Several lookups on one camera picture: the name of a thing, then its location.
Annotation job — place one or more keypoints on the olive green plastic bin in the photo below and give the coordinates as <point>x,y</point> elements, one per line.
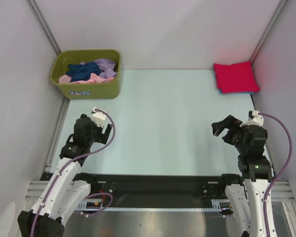
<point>104,90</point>

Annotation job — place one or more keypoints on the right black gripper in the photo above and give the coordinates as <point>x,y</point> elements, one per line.
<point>230,122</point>

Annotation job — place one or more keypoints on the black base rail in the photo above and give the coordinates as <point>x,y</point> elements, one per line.
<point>148,191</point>

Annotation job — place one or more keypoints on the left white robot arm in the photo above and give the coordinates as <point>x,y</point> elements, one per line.
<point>68,186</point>

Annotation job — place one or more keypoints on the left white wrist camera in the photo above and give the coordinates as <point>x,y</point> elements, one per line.
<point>98,116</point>

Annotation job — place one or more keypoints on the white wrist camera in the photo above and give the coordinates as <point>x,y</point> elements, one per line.
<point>98,116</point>
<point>254,118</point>

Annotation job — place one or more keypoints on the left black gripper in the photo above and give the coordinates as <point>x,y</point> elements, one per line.
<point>101,137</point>

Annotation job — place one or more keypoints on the lilac t shirt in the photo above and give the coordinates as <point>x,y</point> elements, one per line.
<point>106,67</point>

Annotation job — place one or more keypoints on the right aluminium frame post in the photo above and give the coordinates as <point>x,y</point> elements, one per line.
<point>277,12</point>

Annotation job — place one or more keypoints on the aluminium frame post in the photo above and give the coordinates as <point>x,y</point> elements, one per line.
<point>43,24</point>
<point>277,12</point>

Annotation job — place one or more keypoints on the left aluminium frame post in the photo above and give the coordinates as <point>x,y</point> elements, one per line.
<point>43,24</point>

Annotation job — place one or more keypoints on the dark blue t shirt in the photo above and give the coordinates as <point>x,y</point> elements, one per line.
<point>82,72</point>

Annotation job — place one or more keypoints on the pink t shirt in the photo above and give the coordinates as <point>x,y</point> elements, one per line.
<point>65,79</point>

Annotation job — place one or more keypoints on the folded red t shirt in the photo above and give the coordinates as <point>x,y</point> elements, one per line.
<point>237,77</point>

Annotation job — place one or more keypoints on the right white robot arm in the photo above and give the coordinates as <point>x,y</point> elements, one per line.
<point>248,193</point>

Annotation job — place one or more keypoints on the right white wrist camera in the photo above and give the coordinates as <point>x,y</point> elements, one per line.
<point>254,118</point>

